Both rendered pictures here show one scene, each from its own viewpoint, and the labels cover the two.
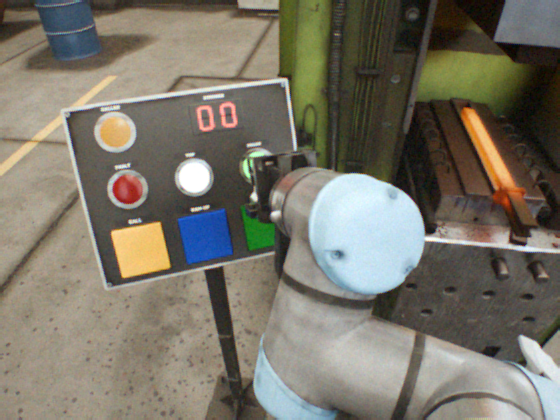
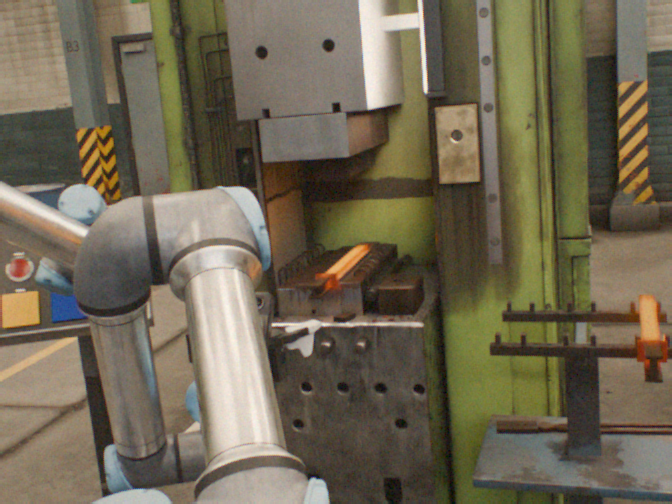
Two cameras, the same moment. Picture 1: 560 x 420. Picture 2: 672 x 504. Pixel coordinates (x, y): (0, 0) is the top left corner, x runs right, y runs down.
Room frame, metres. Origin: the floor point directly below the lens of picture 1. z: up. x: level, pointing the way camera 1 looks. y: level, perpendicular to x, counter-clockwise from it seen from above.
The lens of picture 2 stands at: (-1.19, -0.72, 1.41)
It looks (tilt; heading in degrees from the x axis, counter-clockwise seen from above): 11 degrees down; 9
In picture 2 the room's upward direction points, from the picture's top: 5 degrees counter-clockwise
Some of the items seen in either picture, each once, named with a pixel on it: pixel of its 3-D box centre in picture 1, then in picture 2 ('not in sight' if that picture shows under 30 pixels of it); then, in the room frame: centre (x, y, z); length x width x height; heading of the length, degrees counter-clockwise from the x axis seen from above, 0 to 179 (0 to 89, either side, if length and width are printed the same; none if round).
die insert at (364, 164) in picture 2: (512, 24); (346, 160); (0.79, -0.47, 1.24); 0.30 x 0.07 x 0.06; 172
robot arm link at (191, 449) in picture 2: not in sight; (217, 452); (-0.06, -0.33, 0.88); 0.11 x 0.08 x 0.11; 110
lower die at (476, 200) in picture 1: (464, 151); (342, 275); (0.75, -0.44, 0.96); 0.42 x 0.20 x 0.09; 172
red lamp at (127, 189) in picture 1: (127, 189); (19, 268); (0.44, 0.23, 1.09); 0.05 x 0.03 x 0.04; 82
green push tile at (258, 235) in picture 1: (266, 223); not in sight; (0.45, 0.02, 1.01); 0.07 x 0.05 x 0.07; 107
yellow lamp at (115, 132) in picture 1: (115, 132); not in sight; (0.48, 0.24, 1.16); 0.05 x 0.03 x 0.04; 82
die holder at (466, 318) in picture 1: (454, 230); (373, 374); (0.76, -0.50, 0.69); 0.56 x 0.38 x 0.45; 172
